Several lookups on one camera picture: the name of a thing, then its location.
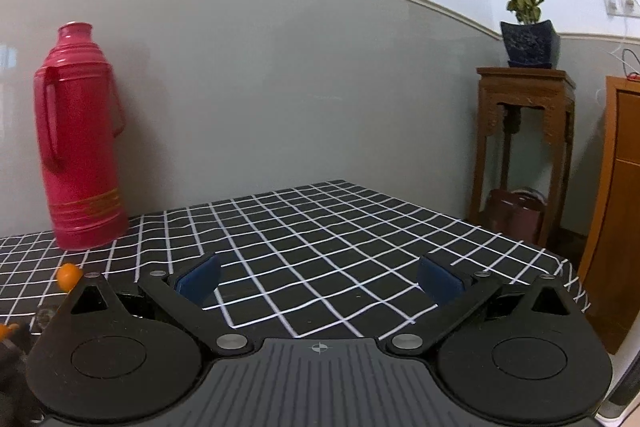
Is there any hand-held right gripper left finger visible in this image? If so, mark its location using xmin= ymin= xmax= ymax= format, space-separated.
xmin=59 ymin=253 xmax=255 ymax=356

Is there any potted plant in blue pot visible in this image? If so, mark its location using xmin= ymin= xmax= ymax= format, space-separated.
xmin=500 ymin=0 xmax=561 ymax=69

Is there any white cable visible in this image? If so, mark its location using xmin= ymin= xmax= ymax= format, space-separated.
xmin=597 ymin=13 xmax=637 ymax=108

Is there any wooden cabinet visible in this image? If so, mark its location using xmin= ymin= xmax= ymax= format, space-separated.
xmin=577 ymin=75 xmax=640 ymax=355

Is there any carved wooden plant stand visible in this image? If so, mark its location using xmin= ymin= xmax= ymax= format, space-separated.
xmin=467 ymin=67 xmax=577 ymax=248

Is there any red thermos flask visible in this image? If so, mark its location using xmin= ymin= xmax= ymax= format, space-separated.
xmin=33 ymin=22 xmax=130 ymax=252

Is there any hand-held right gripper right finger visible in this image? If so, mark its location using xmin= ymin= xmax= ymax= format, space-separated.
xmin=384 ymin=253 xmax=583 ymax=356

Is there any red cable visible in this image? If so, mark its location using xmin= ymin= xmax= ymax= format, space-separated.
xmin=621 ymin=49 xmax=640 ymax=81

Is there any black white checkered tablecloth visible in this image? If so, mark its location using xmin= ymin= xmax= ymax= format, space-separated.
xmin=0 ymin=179 xmax=591 ymax=340

